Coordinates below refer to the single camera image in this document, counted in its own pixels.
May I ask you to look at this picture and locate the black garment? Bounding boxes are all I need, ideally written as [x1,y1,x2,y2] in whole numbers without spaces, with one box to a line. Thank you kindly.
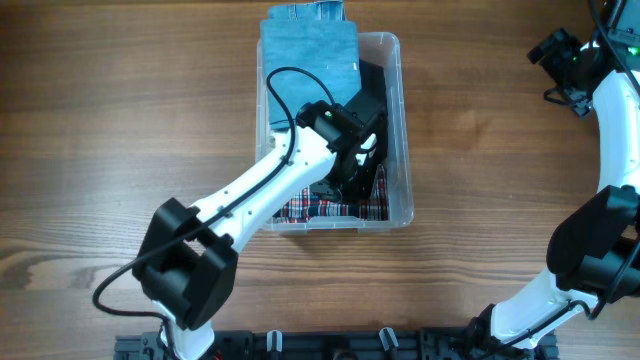
[357,58,390,166]

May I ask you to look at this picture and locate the blue denim jeans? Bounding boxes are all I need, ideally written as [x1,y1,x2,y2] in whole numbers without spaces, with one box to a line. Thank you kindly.
[260,1,361,131]

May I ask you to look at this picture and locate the red plaid shirt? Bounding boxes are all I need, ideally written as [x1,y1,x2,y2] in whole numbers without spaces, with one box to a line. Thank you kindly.
[272,165,389,223]

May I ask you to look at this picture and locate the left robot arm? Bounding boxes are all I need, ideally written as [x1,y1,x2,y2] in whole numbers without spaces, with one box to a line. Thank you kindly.
[133,99,388,359]

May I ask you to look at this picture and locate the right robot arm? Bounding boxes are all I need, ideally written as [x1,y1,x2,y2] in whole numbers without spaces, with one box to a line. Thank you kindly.
[452,0,639,359]

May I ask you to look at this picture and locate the clear plastic storage bin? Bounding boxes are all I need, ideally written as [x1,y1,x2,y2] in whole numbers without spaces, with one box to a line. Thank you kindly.
[262,32,414,234]

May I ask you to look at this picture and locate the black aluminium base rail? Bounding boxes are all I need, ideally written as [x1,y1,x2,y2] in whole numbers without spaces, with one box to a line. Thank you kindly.
[113,328,560,360]

